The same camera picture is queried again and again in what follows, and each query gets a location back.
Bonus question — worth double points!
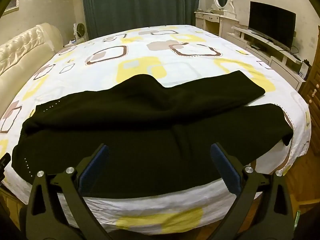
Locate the small dark desk device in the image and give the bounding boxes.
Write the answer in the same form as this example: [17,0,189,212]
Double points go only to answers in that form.
[299,59,311,79]

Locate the wooden cabinet with knobs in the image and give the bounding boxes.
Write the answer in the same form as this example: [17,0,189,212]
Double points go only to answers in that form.
[299,64,320,107]

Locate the framed wall picture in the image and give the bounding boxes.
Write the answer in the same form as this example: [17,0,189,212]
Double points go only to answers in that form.
[4,0,21,14]

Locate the black pants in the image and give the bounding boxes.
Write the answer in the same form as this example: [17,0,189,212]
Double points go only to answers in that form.
[11,70,293,198]

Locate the cream tufted headboard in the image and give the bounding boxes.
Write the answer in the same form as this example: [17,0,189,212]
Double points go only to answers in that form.
[0,22,64,120]

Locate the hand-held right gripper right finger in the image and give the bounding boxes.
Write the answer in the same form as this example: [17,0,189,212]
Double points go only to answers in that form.
[210,142,294,240]

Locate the white dressing table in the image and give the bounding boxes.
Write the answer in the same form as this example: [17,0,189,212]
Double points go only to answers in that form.
[194,9,240,37]

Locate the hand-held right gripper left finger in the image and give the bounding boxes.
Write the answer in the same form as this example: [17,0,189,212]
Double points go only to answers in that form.
[26,143,110,240]

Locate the black flat television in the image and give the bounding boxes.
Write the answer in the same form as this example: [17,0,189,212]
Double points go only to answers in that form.
[248,1,297,51]

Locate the patterned white bed sheet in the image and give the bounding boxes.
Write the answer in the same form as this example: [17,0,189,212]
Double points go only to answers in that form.
[0,24,312,233]

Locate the white television stand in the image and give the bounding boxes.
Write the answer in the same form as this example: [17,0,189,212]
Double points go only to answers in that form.
[232,24,307,91]

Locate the small white fan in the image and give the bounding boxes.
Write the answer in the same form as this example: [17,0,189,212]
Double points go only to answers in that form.
[74,22,87,42]

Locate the teal curtain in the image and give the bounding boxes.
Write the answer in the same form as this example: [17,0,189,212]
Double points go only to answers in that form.
[81,0,201,41]

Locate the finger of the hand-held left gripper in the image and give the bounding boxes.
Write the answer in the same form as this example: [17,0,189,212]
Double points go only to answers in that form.
[0,154,11,181]

